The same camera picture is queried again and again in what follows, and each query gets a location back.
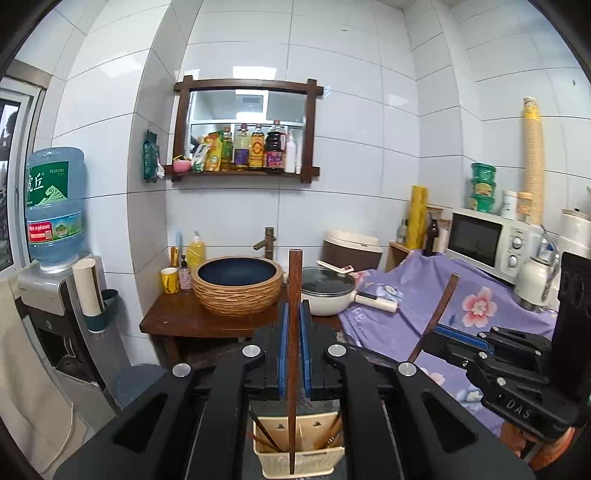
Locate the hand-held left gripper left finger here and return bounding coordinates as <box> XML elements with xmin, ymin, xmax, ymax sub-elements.
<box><xmin>54</xmin><ymin>302</ymin><xmax>291</xmax><ymax>480</ymax></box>

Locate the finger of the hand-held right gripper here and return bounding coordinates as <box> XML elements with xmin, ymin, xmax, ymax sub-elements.
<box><xmin>424</xmin><ymin>333</ymin><xmax>490</xmax><ymax>370</ymax></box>
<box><xmin>436</xmin><ymin>324</ymin><xmax>557</xmax><ymax>370</ymax></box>

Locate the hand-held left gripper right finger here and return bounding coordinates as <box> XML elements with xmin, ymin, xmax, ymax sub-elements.
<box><xmin>300</xmin><ymin>300</ymin><xmax>536</xmax><ymax>480</ymax></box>

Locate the thin black chopstick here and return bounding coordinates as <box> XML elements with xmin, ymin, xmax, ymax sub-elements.
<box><xmin>248</xmin><ymin>410</ymin><xmax>279</xmax><ymax>452</ymax></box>

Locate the cream perforated utensil holder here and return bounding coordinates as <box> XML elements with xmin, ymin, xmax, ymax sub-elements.
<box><xmin>252</xmin><ymin>412</ymin><xmax>346</xmax><ymax>479</ymax></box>

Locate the purple floral cloth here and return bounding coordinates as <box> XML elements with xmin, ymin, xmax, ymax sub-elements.
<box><xmin>339</xmin><ymin>249</ymin><xmax>561</xmax><ymax>439</ymax></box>

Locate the white pan with glass lid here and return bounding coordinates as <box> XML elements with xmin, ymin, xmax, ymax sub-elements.
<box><xmin>301</xmin><ymin>267</ymin><xmax>357</xmax><ymax>317</ymax></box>

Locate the woven pattern basin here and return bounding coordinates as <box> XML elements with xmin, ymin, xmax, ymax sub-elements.
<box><xmin>191</xmin><ymin>257</ymin><xmax>284</xmax><ymax>317</ymax></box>

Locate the white rice paddle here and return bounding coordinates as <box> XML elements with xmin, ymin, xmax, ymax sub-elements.
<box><xmin>316</xmin><ymin>259</ymin><xmax>354</xmax><ymax>274</ymax></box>

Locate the white kettle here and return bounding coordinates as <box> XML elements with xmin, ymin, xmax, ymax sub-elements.
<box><xmin>513</xmin><ymin>256</ymin><xmax>561</xmax><ymax>313</ymax></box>

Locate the white microwave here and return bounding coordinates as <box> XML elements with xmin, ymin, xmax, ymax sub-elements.
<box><xmin>445</xmin><ymin>208</ymin><xmax>532</xmax><ymax>286</ymax></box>

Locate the wooden box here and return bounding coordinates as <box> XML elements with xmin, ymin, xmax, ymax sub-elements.
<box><xmin>385</xmin><ymin>240</ymin><xmax>411</xmax><ymax>273</ymax></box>

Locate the brown glass bottle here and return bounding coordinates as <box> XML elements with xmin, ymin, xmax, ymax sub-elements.
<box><xmin>424</xmin><ymin>213</ymin><xmax>440</xmax><ymax>257</ymax></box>

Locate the wooden counter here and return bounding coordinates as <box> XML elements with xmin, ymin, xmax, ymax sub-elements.
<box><xmin>139</xmin><ymin>291</ymin><xmax>342</xmax><ymax>365</ymax></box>

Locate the bronze faucet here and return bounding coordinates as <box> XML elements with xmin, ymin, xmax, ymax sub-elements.
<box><xmin>253</xmin><ymin>226</ymin><xmax>277</xmax><ymax>260</ymax></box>

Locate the brown and white rice cooker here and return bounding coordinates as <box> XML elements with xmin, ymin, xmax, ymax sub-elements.
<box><xmin>322</xmin><ymin>226</ymin><xmax>385</xmax><ymax>273</ymax></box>

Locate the yellow wrap roll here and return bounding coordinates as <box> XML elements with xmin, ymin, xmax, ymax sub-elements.
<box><xmin>405</xmin><ymin>185</ymin><xmax>428</xmax><ymax>251</ymax></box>

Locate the yellow soap bottle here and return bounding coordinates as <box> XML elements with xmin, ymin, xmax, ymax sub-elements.
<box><xmin>186</xmin><ymin>229</ymin><xmax>206</xmax><ymax>273</ymax></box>

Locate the grey trash bin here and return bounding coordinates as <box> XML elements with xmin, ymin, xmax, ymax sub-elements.
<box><xmin>115</xmin><ymin>364</ymin><xmax>167</xmax><ymax>409</ymax></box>

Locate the tall paper cup stack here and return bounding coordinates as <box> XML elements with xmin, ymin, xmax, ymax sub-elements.
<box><xmin>523</xmin><ymin>97</ymin><xmax>543</xmax><ymax>226</ymax></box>

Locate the dark soy sauce bottle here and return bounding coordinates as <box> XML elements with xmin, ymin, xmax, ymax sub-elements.
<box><xmin>264</xmin><ymin>121</ymin><xmax>286</xmax><ymax>174</ymax></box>

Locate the red yellow label bottle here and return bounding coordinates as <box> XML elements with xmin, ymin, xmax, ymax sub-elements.
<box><xmin>249</xmin><ymin>124</ymin><xmax>265</xmax><ymax>171</ymax></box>

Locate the yellow oil bottle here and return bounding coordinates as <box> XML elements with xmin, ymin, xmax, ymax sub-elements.
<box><xmin>233</xmin><ymin>124</ymin><xmax>250</xmax><ymax>169</ymax></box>

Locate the yellow snack packet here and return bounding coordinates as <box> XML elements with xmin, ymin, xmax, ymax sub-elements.
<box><xmin>205</xmin><ymin>134</ymin><xmax>222</xmax><ymax>171</ymax></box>

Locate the water dispenser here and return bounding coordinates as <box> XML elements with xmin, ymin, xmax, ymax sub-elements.
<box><xmin>17</xmin><ymin>265</ymin><xmax>121</xmax><ymax>407</ymax></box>

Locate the green hanging packet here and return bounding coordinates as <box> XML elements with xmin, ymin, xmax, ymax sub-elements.
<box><xmin>141</xmin><ymin>130</ymin><xmax>160</xmax><ymax>183</ymax></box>

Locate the blue water jug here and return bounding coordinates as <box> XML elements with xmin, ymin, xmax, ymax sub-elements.
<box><xmin>25</xmin><ymin>147</ymin><xmax>88</xmax><ymax>272</ymax></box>

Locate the window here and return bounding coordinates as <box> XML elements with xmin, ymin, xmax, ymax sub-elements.
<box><xmin>0</xmin><ymin>76</ymin><xmax>47</xmax><ymax>278</ymax></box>

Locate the teal wall holder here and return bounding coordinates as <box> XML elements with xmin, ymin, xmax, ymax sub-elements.
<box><xmin>83</xmin><ymin>265</ymin><xmax>121</xmax><ymax>334</ymax></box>

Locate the dark wooden wall shelf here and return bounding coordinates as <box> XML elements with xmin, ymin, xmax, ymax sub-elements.
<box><xmin>164</xmin><ymin>76</ymin><xmax>321</xmax><ymax>183</ymax></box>

